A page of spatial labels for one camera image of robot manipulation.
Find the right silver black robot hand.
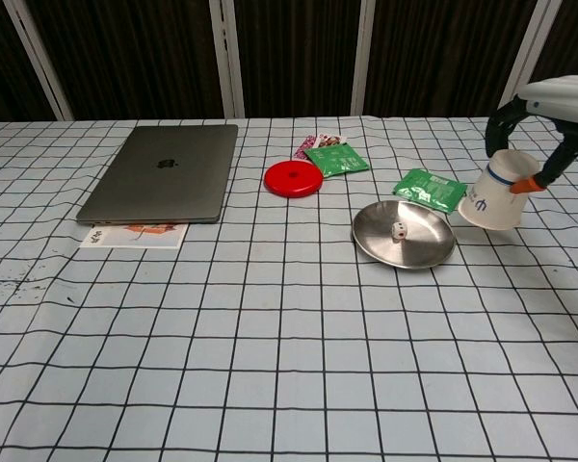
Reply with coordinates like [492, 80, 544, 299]
[484, 72, 578, 194]

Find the white paper cup blue print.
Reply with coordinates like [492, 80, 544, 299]
[457, 148, 543, 231]

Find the round metal plate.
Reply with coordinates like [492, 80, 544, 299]
[350, 199, 458, 270]

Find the green foil sachet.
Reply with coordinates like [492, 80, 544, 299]
[392, 167, 468, 216]
[302, 142, 370, 179]

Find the face playing card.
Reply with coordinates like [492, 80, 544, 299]
[312, 133, 349, 149]

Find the red round plastic disc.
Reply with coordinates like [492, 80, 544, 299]
[263, 160, 325, 199]

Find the light blue checked tablecloth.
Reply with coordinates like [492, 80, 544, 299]
[0, 115, 578, 462]

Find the grey closed laptop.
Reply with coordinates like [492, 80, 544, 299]
[75, 124, 240, 226]

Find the white card with orange leaf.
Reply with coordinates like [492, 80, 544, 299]
[79, 221, 190, 250]

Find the white metal frame post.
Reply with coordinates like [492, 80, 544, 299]
[350, 0, 378, 116]
[208, 0, 246, 119]
[496, 0, 565, 116]
[2, 0, 74, 121]

